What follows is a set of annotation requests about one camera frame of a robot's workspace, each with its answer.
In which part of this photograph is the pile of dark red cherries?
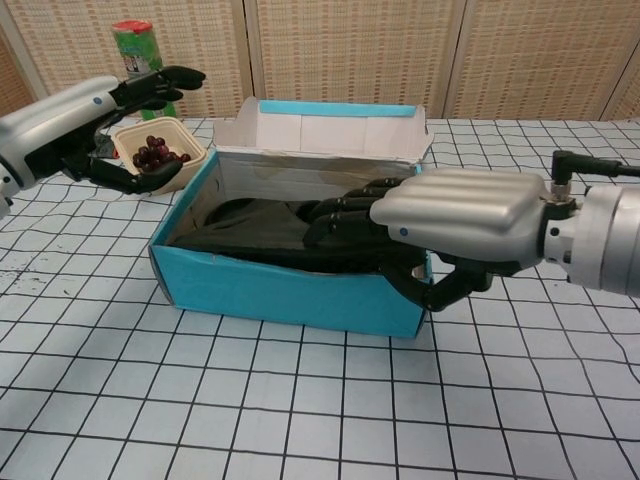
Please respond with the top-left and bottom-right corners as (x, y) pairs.
(132, 134), (193, 174)

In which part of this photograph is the green can with red lid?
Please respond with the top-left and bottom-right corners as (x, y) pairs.
(110, 19), (177, 121)

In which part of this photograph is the beige food container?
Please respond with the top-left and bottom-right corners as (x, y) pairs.
(110, 117), (208, 195)

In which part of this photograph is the blue checkered tablecloth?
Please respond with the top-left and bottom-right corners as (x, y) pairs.
(0, 113), (640, 480)

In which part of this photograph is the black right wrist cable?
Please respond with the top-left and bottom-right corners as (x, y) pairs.
(551, 149), (640, 199)

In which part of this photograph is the blue cardboard shoe box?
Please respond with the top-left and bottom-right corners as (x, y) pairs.
(148, 97), (434, 341)

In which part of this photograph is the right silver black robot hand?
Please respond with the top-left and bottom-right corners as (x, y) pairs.
(302, 167), (551, 312)

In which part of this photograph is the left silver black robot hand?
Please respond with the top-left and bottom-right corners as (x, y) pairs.
(0, 65), (207, 196)

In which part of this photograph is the woven bamboo screen panel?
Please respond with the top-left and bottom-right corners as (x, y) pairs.
(9, 0), (251, 119)
(444, 0), (640, 121)
(252, 0), (464, 120)
(0, 24), (36, 129)
(602, 64), (640, 121)

